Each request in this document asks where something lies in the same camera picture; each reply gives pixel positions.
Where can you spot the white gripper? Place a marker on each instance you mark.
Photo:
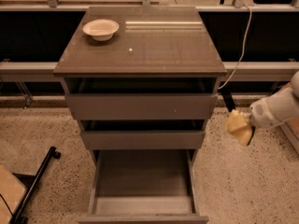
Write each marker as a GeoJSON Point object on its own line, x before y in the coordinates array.
{"type": "Point", "coordinates": [260, 115]}

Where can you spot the green sponge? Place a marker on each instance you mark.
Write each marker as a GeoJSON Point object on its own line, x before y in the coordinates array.
{"type": "Point", "coordinates": [251, 136]}

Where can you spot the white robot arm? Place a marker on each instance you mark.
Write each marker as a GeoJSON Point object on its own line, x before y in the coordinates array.
{"type": "Point", "coordinates": [284, 103]}

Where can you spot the grey drawer cabinet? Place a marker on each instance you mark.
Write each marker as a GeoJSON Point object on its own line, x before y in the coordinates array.
{"type": "Point", "coordinates": [158, 42]}

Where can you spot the bottom grey open drawer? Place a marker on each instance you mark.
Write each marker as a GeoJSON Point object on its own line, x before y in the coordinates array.
{"type": "Point", "coordinates": [143, 187]}

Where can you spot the middle grey drawer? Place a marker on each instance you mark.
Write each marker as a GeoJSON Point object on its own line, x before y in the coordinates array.
{"type": "Point", "coordinates": [143, 134]}

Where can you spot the top grey drawer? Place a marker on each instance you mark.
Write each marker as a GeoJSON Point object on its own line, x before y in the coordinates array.
{"type": "Point", "coordinates": [115, 98]}

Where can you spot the wooden crate at right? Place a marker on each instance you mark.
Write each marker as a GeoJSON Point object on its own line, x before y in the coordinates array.
{"type": "Point", "coordinates": [291, 130]}

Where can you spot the white bowl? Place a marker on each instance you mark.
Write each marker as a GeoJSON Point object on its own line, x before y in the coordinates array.
{"type": "Point", "coordinates": [101, 30]}

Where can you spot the black metal stand leg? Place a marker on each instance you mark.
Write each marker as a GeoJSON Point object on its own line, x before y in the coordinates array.
{"type": "Point", "coordinates": [30, 182]}

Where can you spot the wooden board lower left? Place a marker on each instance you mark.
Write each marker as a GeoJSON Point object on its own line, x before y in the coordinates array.
{"type": "Point", "coordinates": [12, 191]}

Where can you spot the black bracket under rail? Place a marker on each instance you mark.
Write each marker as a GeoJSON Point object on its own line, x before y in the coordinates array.
{"type": "Point", "coordinates": [226, 93]}

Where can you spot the grey metal rail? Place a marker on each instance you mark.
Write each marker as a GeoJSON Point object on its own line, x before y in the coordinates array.
{"type": "Point", "coordinates": [246, 71]}

